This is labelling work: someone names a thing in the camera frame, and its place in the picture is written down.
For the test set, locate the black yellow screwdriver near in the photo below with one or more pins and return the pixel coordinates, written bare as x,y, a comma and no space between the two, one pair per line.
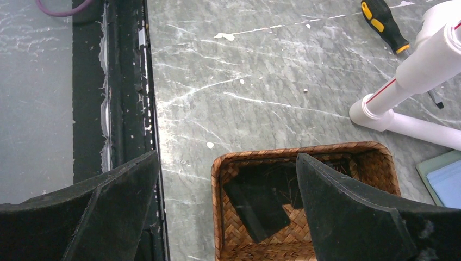
380,18

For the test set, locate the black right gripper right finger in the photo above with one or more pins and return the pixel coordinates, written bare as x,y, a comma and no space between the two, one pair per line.
350,220

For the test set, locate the brown woven basket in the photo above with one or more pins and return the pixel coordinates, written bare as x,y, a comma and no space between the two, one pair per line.
369,162

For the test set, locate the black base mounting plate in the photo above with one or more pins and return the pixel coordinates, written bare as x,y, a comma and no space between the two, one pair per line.
113,100

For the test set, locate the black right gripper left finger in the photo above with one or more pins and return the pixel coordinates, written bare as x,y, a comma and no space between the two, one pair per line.
101,218

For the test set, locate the blue card holder on green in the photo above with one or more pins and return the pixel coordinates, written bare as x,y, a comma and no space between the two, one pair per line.
441,177

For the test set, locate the white PVC pipe frame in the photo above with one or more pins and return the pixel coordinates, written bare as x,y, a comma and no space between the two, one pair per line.
435,60

